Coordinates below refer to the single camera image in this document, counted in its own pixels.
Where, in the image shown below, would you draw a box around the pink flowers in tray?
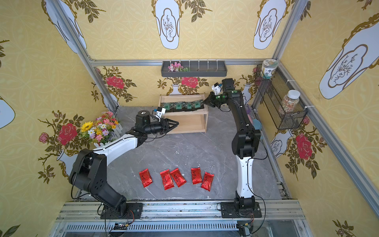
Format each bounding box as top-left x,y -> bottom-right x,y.
167,62 -> 189,72

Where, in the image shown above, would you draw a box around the small circuit board left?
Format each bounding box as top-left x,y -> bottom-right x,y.
113,222 -> 129,231

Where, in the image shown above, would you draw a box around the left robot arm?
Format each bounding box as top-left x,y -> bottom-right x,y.
69,110 -> 179,219

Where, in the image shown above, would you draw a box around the black wire wall basket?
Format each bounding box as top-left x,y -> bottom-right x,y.
258,69 -> 308,130

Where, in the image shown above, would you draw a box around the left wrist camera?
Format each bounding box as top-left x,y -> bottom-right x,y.
155,107 -> 166,120

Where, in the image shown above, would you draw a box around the wooden two-tier shelf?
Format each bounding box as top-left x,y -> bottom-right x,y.
159,94 -> 208,134

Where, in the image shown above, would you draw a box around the glass jar of sprinkles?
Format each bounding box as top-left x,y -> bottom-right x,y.
278,90 -> 301,116

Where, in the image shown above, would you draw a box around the patterned lidded jar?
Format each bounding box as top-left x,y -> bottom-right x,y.
261,59 -> 279,79

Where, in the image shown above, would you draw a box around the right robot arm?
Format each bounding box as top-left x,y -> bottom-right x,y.
204,79 -> 261,212

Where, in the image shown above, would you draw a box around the flower bouquet in white planter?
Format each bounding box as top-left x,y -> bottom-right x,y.
80,111 -> 122,147

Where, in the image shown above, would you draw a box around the red tea bag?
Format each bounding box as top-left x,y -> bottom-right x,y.
191,167 -> 202,185
139,169 -> 153,188
170,168 -> 187,188
201,172 -> 214,192
160,169 -> 174,190

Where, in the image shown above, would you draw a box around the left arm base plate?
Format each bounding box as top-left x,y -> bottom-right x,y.
100,202 -> 143,220

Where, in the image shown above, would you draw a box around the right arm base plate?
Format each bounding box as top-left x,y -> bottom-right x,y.
217,202 -> 263,219

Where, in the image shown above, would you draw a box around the small connector right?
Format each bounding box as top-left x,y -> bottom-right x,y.
237,223 -> 252,237

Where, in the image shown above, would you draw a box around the grey wall tray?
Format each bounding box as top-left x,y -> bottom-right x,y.
161,60 -> 228,78

